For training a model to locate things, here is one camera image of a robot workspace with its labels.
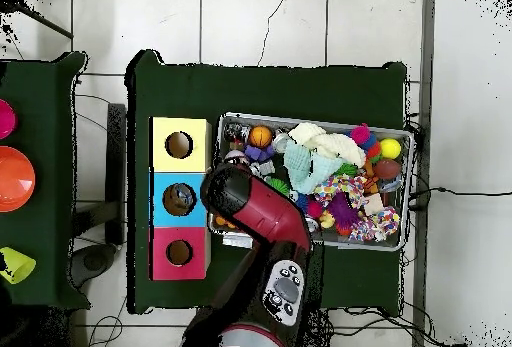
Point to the yellow-green cup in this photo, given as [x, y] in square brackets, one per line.
[16, 265]

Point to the orange disc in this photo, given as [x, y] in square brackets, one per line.
[14, 179]

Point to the mint green cloth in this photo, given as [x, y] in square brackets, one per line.
[300, 167]

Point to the polka dot cloth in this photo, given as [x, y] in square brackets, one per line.
[342, 189]

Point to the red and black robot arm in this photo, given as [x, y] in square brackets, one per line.
[264, 211]

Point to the pink spiky ball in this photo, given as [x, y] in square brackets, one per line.
[360, 133]

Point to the clear plastic packet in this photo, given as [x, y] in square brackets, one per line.
[184, 196]

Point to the small orange basketball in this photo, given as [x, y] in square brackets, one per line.
[261, 136]

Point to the green spiky ball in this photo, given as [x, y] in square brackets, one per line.
[279, 186]

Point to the brown toy football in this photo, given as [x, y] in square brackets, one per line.
[387, 168]

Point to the wooden box with three holes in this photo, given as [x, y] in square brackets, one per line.
[160, 169]

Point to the orange rubber toy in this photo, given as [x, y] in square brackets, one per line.
[221, 221]

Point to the white ball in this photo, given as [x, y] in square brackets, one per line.
[235, 155]

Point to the green side table cloth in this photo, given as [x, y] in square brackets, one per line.
[48, 107]

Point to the cream yellow cloth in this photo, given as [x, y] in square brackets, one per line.
[328, 143]

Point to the clear mesh bin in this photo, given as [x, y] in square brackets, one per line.
[384, 243]

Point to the silver can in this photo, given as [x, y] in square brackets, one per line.
[280, 140]

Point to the pink round cup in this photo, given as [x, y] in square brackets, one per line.
[5, 119]

